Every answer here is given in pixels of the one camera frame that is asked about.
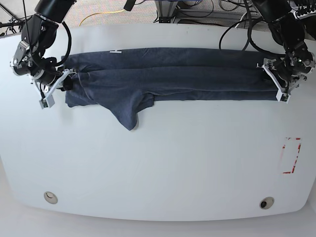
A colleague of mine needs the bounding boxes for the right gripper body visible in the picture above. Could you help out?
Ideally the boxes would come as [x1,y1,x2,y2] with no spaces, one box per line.
[30,69,76,100]

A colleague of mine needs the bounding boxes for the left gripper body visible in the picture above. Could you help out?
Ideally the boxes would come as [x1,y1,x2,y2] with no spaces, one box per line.
[256,58,307,95]

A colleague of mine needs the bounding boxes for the dark blue T-shirt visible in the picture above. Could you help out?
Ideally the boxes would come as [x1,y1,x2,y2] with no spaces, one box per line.
[65,48,277,130]

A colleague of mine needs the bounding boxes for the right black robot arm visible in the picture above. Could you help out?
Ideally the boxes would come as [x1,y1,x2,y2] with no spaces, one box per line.
[10,0,76,108]

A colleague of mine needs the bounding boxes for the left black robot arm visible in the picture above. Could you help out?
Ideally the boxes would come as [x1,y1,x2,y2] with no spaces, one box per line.
[247,0,316,101]

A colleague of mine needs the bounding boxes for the red tape rectangle marking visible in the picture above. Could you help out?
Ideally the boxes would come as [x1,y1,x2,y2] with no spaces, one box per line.
[279,137,302,174]

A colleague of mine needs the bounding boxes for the white power strip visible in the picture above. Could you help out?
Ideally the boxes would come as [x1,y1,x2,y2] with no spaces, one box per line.
[294,7,316,19]

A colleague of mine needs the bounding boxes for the black tripod legs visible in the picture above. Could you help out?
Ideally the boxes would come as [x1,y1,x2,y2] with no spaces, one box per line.
[0,0,40,35]

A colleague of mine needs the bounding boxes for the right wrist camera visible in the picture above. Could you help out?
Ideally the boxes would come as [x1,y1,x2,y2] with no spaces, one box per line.
[39,95,55,109]

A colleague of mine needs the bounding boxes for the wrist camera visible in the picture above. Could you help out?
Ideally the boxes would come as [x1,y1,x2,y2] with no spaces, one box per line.
[276,90,291,103]
[39,95,55,109]

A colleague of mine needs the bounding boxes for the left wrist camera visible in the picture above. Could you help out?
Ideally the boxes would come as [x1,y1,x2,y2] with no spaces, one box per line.
[276,90,291,103]

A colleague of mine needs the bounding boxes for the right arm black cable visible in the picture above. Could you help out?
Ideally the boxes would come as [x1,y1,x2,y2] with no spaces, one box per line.
[23,0,73,72]

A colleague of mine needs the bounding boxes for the yellow cable on floor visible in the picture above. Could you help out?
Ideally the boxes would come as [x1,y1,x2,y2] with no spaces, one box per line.
[79,8,125,27]

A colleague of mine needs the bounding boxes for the left table cable grommet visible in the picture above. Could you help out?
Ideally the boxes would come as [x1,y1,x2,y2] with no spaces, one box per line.
[43,192,58,204]

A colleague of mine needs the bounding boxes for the table cable grommet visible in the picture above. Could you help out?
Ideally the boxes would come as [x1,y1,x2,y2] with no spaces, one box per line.
[43,192,58,204]
[259,197,275,210]

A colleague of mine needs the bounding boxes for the right table cable grommet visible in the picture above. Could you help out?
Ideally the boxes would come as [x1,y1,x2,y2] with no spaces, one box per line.
[259,197,275,210]

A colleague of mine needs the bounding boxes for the aluminium frame stand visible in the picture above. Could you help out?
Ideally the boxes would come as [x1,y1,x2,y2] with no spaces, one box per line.
[154,0,179,24]

